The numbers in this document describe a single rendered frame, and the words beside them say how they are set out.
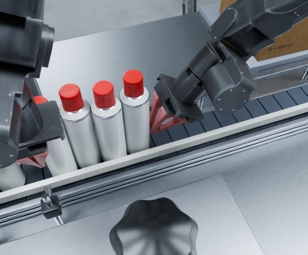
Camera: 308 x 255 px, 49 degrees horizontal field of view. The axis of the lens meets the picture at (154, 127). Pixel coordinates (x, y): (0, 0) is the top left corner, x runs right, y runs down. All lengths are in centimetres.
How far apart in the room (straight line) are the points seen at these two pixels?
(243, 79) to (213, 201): 25
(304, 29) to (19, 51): 77
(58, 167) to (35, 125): 19
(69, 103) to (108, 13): 210
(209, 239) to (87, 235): 21
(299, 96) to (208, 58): 35
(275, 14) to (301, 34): 46
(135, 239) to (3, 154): 16
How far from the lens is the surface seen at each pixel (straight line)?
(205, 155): 73
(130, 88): 55
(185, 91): 60
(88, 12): 266
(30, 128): 46
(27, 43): 35
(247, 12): 55
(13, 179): 67
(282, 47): 98
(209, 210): 65
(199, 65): 58
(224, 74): 54
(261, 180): 76
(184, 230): 31
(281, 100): 84
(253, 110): 80
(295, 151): 83
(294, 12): 53
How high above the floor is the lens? 147
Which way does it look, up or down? 53 degrees down
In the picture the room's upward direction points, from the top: straight up
